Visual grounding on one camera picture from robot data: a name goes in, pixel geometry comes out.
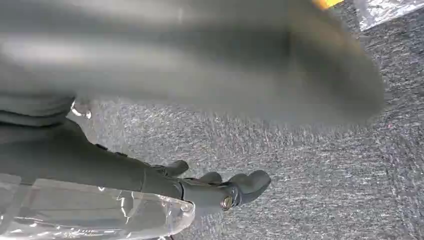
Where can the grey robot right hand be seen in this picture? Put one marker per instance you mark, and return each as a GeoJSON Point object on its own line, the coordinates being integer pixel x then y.
{"type": "Point", "coordinates": [198, 59]}

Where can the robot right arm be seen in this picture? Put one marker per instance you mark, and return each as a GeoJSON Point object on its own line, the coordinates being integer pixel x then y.
{"type": "Point", "coordinates": [30, 111]}

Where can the yellow object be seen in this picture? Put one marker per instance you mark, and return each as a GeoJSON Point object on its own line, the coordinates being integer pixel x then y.
{"type": "Point", "coordinates": [326, 3]}

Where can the clear plastic cover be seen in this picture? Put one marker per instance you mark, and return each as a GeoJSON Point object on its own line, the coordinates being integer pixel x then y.
{"type": "Point", "coordinates": [99, 215]}

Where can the clear plastic sheet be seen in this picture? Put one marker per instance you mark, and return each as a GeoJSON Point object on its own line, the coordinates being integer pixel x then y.
{"type": "Point", "coordinates": [384, 11]}

